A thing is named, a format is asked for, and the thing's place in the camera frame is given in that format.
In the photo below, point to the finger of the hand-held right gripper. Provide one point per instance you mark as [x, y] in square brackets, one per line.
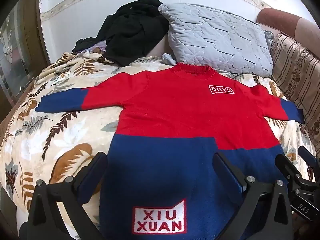
[308, 158]
[287, 171]

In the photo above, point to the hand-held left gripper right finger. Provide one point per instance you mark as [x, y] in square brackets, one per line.
[231, 176]

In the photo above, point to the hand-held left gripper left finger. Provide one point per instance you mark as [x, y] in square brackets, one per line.
[92, 177]

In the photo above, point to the red and blue knit sweater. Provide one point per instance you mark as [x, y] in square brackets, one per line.
[175, 120]

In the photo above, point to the black clothes pile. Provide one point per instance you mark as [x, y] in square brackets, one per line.
[130, 32]

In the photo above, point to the leaf print blanket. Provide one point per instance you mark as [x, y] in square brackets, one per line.
[50, 135]

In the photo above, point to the striped patterned cushion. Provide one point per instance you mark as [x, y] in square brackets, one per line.
[297, 72]

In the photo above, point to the purple cloth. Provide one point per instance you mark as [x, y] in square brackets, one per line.
[97, 46]

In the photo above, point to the grey quilted pillow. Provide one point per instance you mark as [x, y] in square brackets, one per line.
[215, 37]

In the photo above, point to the pale pink pillow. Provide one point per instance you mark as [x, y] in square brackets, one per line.
[156, 48]

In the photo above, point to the glass door cabinet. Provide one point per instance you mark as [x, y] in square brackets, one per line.
[15, 45]

